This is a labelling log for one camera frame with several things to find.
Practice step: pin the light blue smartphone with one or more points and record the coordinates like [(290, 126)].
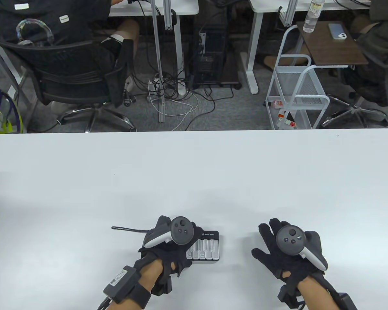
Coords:
[(334, 29)]

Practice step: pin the white metal trolley cart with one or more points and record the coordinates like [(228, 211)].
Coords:
[(305, 100)]

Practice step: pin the black toy piano white keys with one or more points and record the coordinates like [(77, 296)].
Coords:
[(210, 248)]

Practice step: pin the clear plastic water bottle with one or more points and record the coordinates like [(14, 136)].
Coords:
[(310, 19)]

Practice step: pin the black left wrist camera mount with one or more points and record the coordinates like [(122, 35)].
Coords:
[(163, 287)]

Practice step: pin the black chair with chrome base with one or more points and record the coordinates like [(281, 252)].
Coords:
[(355, 109)]

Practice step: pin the white office desk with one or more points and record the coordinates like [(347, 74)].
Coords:
[(181, 8), (262, 5)]

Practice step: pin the person's right hand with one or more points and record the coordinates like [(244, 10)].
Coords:
[(273, 246)]

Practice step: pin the black right wrist sensor box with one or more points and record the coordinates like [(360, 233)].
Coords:
[(347, 302)]

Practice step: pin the black left wrist sensor box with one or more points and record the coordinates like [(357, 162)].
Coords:
[(121, 282)]

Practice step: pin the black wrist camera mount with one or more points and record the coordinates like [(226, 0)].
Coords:
[(287, 296), (163, 287)]

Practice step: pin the person's left forearm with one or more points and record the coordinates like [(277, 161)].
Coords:
[(150, 274)]

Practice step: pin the grey hand controller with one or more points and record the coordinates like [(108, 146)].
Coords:
[(182, 231), (291, 240)]

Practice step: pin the person's right forearm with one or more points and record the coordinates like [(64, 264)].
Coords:
[(318, 294)]

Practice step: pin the clear iridescent headphones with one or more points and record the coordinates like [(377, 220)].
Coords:
[(32, 20)]

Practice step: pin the person's left hand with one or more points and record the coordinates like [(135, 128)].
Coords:
[(168, 258)]

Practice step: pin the brown wooden side table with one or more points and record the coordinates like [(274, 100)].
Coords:
[(326, 48)]

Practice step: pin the black computer tower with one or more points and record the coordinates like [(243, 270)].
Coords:
[(210, 64)]

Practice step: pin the long aluminium profile post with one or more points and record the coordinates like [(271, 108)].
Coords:
[(157, 48)]

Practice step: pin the black mesh office chair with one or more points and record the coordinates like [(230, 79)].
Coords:
[(74, 71)]

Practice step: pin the short aluminium profile piece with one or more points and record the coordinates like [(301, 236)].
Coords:
[(288, 13), (168, 16)]

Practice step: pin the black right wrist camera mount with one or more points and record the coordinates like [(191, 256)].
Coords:
[(287, 296)]

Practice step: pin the white power strip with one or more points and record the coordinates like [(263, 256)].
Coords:
[(152, 87)]

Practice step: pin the black wrist sensor box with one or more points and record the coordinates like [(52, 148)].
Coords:
[(347, 302), (121, 282)]

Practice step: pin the pink small packet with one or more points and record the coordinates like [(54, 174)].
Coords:
[(278, 104)]

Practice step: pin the red and white packet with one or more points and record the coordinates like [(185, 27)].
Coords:
[(289, 122)]

